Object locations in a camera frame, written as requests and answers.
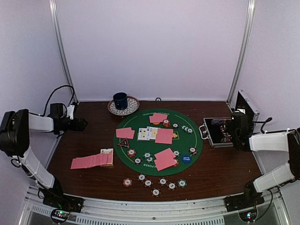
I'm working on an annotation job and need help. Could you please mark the pink playing card deck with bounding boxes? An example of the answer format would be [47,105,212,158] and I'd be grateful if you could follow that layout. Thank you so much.
[70,152,113,169]

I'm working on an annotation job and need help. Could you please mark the triangular black red dealer button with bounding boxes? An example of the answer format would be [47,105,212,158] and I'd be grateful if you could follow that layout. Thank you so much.
[118,138,130,148]

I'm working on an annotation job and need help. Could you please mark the green chips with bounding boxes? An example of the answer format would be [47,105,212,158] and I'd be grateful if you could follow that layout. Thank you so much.
[143,152,153,163]
[173,150,181,157]
[181,125,193,134]

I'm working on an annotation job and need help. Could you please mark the red chips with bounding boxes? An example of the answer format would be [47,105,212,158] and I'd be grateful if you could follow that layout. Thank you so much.
[127,149,136,158]
[163,119,171,128]
[173,159,179,167]

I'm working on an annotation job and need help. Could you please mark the two of clubs card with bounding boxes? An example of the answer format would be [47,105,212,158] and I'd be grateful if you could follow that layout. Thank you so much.
[137,127,148,141]

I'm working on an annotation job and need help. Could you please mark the blue small blind button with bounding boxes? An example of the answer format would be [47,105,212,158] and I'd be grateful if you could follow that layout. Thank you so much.
[181,155,192,164]

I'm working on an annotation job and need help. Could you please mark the red poker chip stack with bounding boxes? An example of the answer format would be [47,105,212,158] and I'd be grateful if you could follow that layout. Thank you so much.
[123,178,133,187]

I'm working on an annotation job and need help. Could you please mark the face-down pink community card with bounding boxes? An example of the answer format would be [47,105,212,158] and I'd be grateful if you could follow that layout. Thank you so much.
[155,128,173,144]

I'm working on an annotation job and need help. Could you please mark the green poker chip stack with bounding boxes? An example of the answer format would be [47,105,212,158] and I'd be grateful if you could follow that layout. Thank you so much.
[177,179,187,188]

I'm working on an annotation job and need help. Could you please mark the nine of spades card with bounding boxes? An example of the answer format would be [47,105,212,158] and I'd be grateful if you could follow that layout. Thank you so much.
[146,127,152,140]

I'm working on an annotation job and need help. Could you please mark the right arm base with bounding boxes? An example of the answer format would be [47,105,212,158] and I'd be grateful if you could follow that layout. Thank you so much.
[224,194,265,223]

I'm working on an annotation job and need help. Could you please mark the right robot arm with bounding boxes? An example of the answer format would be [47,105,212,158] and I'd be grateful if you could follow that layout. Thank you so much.
[229,111,300,207]

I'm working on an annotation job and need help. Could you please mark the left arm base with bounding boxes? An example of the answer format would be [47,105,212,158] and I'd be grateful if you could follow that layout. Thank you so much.
[43,195,84,224]

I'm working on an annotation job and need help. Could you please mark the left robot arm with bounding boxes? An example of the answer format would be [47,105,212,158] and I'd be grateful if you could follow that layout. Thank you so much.
[0,103,88,208]

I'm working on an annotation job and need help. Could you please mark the aluminium poker chip case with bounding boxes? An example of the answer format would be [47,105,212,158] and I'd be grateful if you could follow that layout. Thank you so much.
[199,90,260,148]

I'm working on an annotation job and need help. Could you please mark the playing card box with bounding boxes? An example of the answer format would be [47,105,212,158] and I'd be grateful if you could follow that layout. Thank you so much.
[100,148,113,167]

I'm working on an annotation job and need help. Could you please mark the dark blue mug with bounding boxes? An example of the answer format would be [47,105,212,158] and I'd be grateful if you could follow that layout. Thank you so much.
[113,92,128,110]

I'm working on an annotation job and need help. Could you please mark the patterned ceramic saucer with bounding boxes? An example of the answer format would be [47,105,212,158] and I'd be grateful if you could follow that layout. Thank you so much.
[107,96,140,116]

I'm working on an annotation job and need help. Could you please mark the round green poker mat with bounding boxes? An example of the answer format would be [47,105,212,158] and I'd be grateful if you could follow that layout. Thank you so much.
[113,109,203,176]

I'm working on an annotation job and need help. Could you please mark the scattered brown chip one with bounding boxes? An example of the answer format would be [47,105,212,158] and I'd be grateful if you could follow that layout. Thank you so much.
[137,174,146,182]

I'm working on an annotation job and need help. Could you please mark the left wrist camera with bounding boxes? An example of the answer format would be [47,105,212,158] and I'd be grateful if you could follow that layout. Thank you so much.
[66,105,75,120]

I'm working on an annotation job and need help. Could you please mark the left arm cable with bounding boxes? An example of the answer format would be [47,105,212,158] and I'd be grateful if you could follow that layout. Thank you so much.
[42,85,78,117]

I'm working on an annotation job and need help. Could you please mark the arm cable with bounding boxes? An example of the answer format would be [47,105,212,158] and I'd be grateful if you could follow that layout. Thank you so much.
[252,117,274,134]
[42,85,78,117]

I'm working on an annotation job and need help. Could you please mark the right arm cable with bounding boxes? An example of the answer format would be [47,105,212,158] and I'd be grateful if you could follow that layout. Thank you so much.
[252,117,274,134]

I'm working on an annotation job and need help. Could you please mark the right aluminium frame post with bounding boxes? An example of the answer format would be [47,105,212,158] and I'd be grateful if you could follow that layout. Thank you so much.
[226,0,256,105]

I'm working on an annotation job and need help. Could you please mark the aluminium frame post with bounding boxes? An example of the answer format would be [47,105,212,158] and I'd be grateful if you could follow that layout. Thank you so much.
[48,0,79,104]
[226,0,256,105]

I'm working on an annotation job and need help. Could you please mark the left aluminium frame post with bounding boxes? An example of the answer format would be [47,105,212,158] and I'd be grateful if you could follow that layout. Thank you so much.
[48,0,79,104]

